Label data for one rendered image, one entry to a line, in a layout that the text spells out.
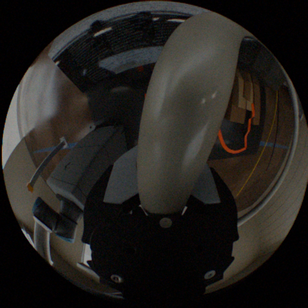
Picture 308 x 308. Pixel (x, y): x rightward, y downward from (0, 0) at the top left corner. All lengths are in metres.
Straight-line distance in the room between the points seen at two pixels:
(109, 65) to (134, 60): 0.09
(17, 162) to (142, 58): 6.48
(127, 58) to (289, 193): 5.56
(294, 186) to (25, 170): 11.62
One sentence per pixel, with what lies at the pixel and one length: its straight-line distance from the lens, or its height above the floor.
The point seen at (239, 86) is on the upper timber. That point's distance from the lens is 1.05.
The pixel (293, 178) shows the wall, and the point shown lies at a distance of 5.23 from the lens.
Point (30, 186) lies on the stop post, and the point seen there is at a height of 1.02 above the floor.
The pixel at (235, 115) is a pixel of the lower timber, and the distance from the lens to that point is 1.16.
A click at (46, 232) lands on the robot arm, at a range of 0.68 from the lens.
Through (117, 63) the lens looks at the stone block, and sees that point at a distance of 0.39.
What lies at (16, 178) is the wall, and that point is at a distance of 6.59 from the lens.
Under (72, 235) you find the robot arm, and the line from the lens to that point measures 0.73.
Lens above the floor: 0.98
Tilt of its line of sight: 54 degrees down
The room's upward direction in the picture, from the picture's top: 176 degrees counter-clockwise
